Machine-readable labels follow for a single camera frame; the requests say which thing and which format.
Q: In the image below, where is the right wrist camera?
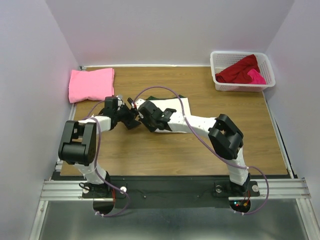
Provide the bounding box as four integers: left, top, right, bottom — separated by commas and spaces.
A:
131, 98, 145, 110

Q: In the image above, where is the white plastic basket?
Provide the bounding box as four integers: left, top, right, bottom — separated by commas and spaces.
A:
210, 51, 276, 92

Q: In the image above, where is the aluminium frame rail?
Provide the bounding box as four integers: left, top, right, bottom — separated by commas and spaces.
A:
40, 178, 311, 201

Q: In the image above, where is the magenta t-shirt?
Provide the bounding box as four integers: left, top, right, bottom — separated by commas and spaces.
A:
247, 69, 267, 85

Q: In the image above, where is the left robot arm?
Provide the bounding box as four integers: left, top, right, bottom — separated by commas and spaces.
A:
58, 96, 140, 198

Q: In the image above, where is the white and green t-shirt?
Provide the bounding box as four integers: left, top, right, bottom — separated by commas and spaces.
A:
146, 95, 191, 134

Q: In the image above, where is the dark red t-shirt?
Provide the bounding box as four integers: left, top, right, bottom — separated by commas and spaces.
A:
215, 54, 260, 84

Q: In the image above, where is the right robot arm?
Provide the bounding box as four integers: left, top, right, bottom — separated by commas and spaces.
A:
135, 99, 251, 195

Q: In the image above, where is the folded pink t-shirt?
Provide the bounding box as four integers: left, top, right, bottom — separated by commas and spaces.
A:
68, 68, 115, 104

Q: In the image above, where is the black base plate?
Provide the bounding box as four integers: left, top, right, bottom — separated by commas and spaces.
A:
82, 174, 261, 210

